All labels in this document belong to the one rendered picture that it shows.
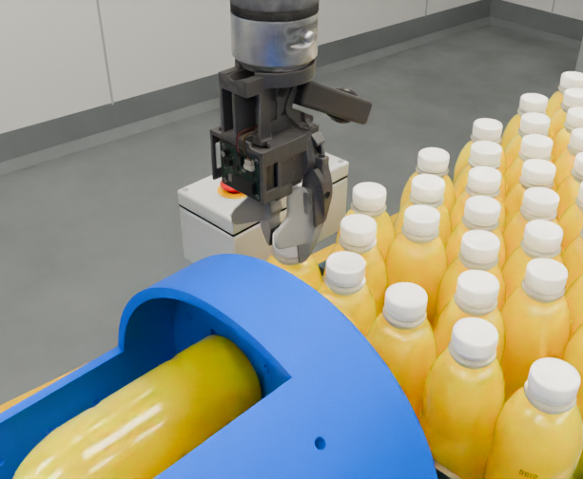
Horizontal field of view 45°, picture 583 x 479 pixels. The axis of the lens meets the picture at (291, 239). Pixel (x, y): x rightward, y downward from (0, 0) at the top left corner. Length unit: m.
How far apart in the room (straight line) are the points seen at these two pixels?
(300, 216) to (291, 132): 0.09
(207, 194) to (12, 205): 2.37
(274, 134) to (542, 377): 0.31
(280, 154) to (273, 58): 0.08
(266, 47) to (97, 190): 2.61
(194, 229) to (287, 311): 0.42
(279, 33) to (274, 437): 0.33
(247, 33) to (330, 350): 0.28
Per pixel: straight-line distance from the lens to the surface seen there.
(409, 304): 0.66
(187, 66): 3.82
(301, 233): 0.70
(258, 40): 0.60
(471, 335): 0.63
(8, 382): 2.30
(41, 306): 2.56
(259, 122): 0.63
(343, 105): 0.69
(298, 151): 0.65
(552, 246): 0.79
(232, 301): 0.46
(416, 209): 0.80
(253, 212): 0.73
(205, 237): 0.84
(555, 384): 0.61
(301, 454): 0.41
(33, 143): 3.53
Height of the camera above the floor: 1.52
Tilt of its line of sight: 34 degrees down
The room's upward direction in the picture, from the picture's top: straight up
